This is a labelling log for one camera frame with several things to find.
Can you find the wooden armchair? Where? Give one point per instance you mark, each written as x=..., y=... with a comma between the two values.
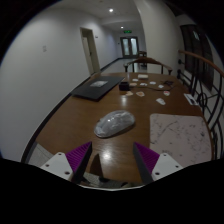
x=148, y=61

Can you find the glass double door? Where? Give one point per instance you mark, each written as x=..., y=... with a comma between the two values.
x=129, y=46

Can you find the white card with red print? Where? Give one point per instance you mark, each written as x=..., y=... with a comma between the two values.
x=166, y=93

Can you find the white card with orange print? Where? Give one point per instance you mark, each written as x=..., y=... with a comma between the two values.
x=140, y=94

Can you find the ceiling lights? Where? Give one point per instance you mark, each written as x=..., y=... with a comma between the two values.
x=111, y=10

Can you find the black railing with wooden handrail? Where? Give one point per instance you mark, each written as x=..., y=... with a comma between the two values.
x=203, y=96

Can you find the small white box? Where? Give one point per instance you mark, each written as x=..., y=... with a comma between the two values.
x=143, y=76

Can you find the small tan card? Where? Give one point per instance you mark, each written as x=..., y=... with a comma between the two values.
x=129, y=93

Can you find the small white card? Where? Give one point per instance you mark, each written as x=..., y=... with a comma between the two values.
x=143, y=84
x=161, y=86
x=160, y=101
x=135, y=80
x=152, y=82

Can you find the white wall switch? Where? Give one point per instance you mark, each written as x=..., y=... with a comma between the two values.
x=44, y=48

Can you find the white side door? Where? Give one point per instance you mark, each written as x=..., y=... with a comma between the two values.
x=90, y=51

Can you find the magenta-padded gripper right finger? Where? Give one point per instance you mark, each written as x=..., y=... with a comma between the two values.
x=148, y=158

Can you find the green exit sign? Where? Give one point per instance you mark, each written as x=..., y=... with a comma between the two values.
x=127, y=31

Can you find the white paper sheet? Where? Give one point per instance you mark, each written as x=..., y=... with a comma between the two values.
x=191, y=99

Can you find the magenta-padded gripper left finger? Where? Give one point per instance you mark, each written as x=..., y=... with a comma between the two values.
x=77, y=156

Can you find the transparent computer mouse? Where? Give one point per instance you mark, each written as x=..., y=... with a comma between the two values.
x=114, y=123

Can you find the small black box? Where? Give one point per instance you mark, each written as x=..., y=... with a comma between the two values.
x=124, y=86

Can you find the black closed laptop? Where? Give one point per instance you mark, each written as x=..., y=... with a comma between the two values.
x=96, y=86

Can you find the dark lattice window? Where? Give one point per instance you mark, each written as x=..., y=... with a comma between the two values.
x=196, y=53

